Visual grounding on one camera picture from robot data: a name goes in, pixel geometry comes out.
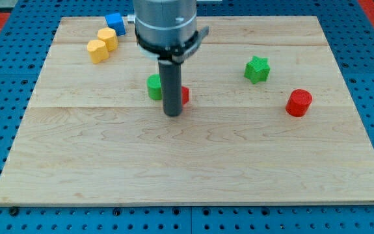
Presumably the green star block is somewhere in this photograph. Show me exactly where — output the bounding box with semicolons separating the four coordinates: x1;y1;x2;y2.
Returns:
244;56;270;84

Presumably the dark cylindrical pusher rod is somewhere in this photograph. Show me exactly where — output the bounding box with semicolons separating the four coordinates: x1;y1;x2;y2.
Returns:
158;60;183;117

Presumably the yellow heart block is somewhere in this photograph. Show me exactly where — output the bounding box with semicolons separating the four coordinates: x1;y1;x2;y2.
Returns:
87;40;109;64

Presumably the red star block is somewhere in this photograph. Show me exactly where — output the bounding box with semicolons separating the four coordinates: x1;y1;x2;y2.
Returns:
181;86;189;105

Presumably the yellow hexagon block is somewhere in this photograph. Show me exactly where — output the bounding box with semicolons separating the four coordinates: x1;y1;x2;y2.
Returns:
97;27;118;51

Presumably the green cylinder block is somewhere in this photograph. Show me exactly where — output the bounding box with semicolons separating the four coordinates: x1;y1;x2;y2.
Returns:
146;73;162;100

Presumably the red cylinder block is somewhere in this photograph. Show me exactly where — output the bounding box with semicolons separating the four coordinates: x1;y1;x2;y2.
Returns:
286;89;313;117

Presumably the blue cube block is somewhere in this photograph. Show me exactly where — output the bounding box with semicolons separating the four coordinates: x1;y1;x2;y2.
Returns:
105;12;126;36

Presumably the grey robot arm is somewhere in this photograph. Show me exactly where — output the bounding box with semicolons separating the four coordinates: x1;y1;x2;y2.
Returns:
133;0;209;64

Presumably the wooden board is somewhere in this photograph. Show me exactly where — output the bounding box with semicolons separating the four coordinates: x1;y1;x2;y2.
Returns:
0;16;374;207

